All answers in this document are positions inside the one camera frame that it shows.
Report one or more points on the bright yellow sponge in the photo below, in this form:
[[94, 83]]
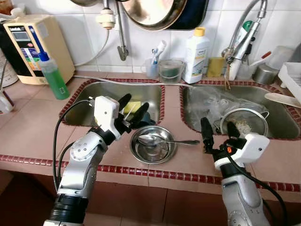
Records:
[[133, 107]]

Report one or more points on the steel wall tap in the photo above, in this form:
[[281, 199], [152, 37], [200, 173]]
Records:
[[123, 49]]

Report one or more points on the clear plastic tub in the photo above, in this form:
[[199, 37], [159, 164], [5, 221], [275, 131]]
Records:
[[170, 71]]

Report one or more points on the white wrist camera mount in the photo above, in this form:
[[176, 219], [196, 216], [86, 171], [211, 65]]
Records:
[[251, 146], [106, 113]]

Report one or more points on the green dish soap bottle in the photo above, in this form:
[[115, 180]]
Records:
[[56, 82]]

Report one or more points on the cream spatula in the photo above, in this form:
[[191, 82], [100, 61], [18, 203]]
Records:
[[282, 99]]

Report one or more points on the steel cup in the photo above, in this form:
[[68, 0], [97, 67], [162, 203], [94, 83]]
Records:
[[265, 75]]

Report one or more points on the beige water ionizer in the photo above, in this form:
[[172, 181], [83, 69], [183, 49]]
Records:
[[51, 33]]

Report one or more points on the clear plastic bag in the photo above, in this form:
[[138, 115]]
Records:
[[207, 101]]

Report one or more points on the steel spoon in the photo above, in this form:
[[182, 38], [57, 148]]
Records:
[[148, 139]]

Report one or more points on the chrome gooseneck faucet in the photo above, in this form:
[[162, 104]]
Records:
[[244, 42]]

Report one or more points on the steel sink basin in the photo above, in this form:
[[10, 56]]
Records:
[[89, 94], [282, 121]]

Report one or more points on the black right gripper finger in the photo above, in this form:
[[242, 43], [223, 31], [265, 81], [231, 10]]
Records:
[[234, 132], [207, 135]]

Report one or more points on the white red-tipped utensil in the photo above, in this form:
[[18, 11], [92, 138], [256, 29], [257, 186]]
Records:
[[265, 55]]

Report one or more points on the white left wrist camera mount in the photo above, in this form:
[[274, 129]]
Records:
[[106, 113]]

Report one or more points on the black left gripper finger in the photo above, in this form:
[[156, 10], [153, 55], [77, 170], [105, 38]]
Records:
[[140, 114], [125, 103]]

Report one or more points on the clear toothbrush cup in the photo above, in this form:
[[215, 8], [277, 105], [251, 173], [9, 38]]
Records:
[[151, 69]]

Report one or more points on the steel bowl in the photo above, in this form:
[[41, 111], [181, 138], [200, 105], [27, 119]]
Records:
[[155, 153]]

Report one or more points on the white bottle yellow cap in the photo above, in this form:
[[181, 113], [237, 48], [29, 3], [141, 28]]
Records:
[[195, 59]]

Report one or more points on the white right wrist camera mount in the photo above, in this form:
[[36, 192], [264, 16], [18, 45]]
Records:
[[251, 146]]

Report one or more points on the clear plastic container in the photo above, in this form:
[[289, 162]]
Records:
[[282, 54]]

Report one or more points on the steel wok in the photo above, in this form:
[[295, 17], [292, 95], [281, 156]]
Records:
[[150, 12]]

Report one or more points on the dull yellow sponge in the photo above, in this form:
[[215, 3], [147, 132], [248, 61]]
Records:
[[215, 68]]

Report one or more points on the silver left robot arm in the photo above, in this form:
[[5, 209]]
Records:
[[82, 165]]

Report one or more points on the white dish rack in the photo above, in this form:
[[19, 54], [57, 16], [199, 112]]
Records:
[[291, 77]]

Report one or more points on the steel mesh strainer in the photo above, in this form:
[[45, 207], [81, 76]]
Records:
[[254, 123]]

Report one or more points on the dark blue pan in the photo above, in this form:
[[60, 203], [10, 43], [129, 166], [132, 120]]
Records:
[[195, 16]]

